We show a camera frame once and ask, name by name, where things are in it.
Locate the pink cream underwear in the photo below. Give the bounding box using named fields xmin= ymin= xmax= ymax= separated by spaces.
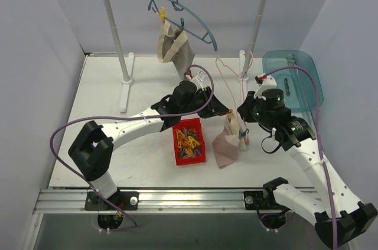
xmin=212 ymin=113 xmax=249 ymax=168

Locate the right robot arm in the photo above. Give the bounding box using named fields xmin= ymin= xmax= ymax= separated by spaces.
xmin=237 ymin=89 xmax=377 ymax=249

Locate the yellow clothespin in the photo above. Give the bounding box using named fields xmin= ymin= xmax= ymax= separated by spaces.
xmin=156 ymin=7 xmax=166 ymax=21

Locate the aluminium rail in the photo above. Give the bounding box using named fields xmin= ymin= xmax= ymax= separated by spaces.
xmin=33 ymin=188 xmax=262 ymax=216

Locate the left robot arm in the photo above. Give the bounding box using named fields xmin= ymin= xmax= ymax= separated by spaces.
xmin=68 ymin=80 xmax=229 ymax=209

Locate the grey beige underwear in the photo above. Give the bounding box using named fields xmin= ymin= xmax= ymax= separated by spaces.
xmin=157 ymin=20 xmax=195 ymax=80

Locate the pile of coloured clothespins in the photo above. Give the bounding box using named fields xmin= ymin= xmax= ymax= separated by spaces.
xmin=174 ymin=128 xmax=202 ymax=159

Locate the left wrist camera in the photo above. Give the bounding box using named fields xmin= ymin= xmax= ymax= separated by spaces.
xmin=185 ymin=70 xmax=207 ymax=90

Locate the pink wire hanger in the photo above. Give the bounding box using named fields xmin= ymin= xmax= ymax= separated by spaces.
xmin=215 ymin=57 xmax=247 ymax=133

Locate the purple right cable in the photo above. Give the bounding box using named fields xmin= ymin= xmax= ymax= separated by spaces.
xmin=262 ymin=65 xmax=339 ymax=250

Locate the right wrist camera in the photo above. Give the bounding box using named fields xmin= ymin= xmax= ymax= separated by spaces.
xmin=253 ymin=74 xmax=277 ymax=99

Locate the blue plastic hanger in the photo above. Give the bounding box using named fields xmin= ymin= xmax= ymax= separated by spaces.
xmin=148 ymin=0 xmax=219 ymax=52

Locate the teal plastic basket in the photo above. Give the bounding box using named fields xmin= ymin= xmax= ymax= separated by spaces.
xmin=262 ymin=50 xmax=324 ymax=113

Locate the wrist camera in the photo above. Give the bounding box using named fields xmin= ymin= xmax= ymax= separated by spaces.
xmin=253 ymin=74 xmax=277 ymax=99
xmin=185 ymin=70 xmax=207 ymax=90

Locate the teal clothespin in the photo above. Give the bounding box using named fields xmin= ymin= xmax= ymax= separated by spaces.
xmin=238 ymin=128 xmax=249 ymax=141

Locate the red plastic bin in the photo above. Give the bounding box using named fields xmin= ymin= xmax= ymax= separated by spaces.
xmin=172 ymin=118 xmax=206 ymax=166

